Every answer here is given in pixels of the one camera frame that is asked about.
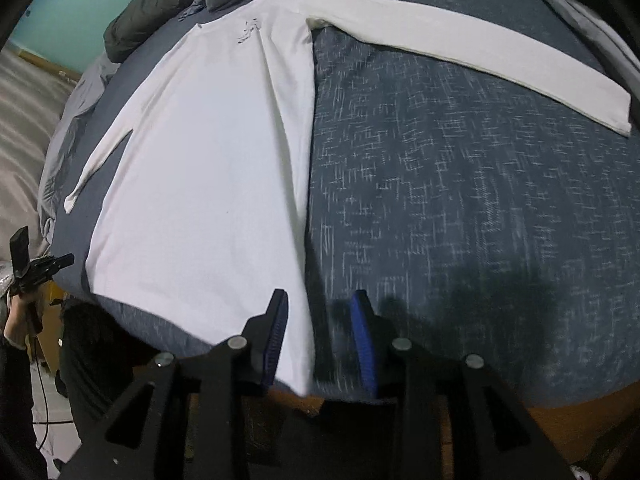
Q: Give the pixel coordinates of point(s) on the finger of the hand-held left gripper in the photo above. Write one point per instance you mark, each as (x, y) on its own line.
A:
(55, 262)

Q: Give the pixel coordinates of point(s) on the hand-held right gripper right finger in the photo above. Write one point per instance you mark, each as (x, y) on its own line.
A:
(362, 347)

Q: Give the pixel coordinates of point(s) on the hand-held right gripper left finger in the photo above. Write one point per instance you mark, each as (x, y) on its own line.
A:
(275, 342)

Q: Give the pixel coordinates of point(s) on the white long-sleeve shirt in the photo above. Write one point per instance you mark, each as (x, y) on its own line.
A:
(200, 160)

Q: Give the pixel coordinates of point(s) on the person's left forearm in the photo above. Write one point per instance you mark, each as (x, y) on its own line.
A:
(15, 400)

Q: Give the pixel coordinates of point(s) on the person's left hand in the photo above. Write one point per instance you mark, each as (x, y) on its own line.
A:
(17, 320)

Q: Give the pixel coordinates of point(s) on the person's dark clothing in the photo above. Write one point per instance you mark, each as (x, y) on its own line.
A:
(95, 350)

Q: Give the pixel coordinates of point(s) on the light grey bed sheet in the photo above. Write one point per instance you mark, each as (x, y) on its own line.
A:
(65, 135)

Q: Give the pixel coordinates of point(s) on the blue patterned blanket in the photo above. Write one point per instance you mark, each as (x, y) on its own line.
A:
(450, 185)

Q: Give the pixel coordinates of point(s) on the wooden skirting board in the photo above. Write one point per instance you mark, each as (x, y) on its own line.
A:
(45, 62)

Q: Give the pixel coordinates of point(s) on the dark grey duvet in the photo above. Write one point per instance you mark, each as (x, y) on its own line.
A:
(150, 15)

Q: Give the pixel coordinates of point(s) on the lavender crumpled cloth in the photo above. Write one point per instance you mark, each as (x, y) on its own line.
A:
(190, 7)

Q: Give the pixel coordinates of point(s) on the wooden bed frame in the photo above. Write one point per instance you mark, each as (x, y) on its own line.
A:
(565, 425)

